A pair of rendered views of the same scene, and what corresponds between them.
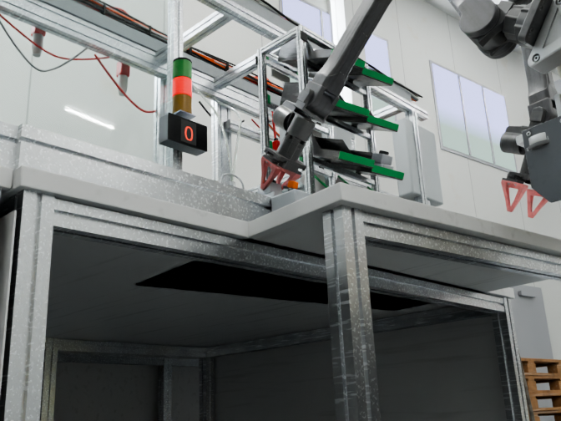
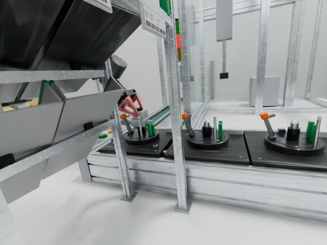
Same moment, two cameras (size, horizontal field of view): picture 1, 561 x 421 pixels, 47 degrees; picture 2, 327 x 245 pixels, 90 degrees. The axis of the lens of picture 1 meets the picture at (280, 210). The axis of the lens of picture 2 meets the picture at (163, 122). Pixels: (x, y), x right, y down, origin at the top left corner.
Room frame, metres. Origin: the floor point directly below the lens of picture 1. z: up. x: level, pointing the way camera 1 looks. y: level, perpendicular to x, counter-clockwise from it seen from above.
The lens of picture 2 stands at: (2.13, -0.12, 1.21)
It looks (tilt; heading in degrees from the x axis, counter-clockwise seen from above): 16 degrees down; 159
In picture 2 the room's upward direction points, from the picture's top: 6 degrees counter-clockwise
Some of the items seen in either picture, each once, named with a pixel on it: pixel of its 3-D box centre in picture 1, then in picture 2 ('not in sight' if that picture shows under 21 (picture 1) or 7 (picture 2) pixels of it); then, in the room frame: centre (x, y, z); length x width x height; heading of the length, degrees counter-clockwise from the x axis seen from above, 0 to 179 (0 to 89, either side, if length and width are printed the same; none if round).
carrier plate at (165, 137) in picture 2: not in sight; (142, 140); (1.52, 0.02, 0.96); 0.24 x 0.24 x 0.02; 47
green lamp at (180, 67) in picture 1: (182, 72); (175, 28); (1.46, 0.24, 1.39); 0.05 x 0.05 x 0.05
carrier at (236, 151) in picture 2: not in sight; (207, 130); (1.69, 0.21, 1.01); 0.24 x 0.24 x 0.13; 47
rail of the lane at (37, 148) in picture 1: (231, 213); (141, 128); (1.21, 0.10, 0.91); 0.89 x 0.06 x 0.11; 137
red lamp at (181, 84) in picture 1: (182, 89); (176, 42); (1.46, 0.24, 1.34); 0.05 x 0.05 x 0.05
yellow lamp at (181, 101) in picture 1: (182, 107); (177, 54); (1.46, 0.24, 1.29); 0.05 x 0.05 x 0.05
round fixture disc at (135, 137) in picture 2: not in sight; (142, 135); (1.52, 0.02, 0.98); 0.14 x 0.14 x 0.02
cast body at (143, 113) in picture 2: (267, 195); (142, 116); (1.53, 0.03, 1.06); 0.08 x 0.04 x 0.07; 47
